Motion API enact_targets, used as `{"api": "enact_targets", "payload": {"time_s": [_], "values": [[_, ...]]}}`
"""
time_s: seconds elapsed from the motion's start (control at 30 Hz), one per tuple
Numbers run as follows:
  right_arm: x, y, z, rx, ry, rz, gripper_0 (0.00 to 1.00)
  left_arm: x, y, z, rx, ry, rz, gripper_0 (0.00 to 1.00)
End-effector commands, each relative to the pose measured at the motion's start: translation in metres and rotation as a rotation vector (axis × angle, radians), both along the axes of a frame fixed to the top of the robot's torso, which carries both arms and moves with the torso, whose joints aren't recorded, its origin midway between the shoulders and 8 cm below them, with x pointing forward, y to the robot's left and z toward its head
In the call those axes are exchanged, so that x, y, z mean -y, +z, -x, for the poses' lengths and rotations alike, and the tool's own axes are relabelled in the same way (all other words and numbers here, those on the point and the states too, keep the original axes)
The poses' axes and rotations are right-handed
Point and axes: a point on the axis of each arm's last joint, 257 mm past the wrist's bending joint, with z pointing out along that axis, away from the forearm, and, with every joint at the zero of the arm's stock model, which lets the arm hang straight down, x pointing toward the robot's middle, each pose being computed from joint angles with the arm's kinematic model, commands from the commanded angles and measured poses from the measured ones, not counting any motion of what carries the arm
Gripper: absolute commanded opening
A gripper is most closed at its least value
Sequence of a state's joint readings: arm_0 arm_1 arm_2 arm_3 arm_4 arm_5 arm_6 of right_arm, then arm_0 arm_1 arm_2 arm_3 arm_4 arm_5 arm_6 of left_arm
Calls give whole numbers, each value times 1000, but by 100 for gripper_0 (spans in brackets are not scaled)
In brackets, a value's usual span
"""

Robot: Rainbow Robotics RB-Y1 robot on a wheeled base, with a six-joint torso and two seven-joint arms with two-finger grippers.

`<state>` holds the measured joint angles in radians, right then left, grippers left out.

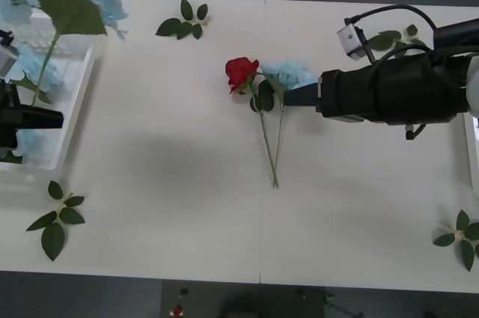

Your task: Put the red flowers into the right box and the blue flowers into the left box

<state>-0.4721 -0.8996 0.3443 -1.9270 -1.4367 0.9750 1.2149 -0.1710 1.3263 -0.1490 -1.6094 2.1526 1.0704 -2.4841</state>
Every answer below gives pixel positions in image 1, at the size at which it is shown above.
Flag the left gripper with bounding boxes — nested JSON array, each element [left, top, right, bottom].
[[0, 83, 65, 150]]

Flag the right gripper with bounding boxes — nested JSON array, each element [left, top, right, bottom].
[[282, 67, 382, 125]]

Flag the shallow white plastic box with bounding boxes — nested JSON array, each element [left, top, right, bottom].
[[463, 111, 479, 201], [0, 10, 95, 183]]

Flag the red rose green stem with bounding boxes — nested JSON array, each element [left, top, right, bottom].
[[225, 56, 281, 189]]

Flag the loose green leaf twig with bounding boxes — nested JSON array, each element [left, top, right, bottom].
[[155, 0, 210, 41], [25, 180, 87, 263], [433, 209, 479, 273], [367, 23, 428, 58]]

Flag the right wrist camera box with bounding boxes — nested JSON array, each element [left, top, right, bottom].
[[336, 25, 367, 61]]

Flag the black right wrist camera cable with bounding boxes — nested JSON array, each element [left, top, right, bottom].
[[343, 3, 439, 72]]

